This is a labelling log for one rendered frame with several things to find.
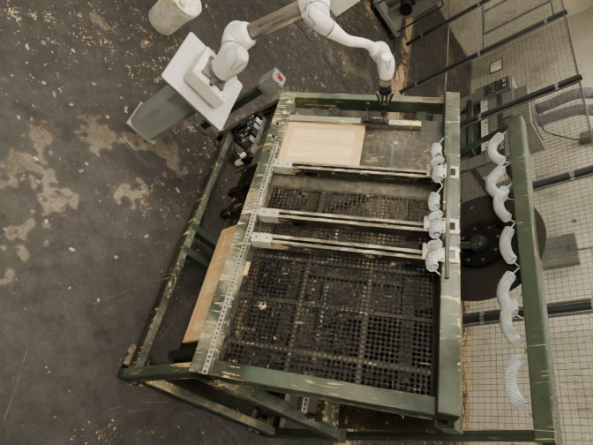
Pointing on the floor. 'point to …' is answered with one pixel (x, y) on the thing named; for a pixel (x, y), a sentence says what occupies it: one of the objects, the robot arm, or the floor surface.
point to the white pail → (173, 14)
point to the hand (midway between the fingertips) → (384, 108)
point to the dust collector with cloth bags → (394, 14)
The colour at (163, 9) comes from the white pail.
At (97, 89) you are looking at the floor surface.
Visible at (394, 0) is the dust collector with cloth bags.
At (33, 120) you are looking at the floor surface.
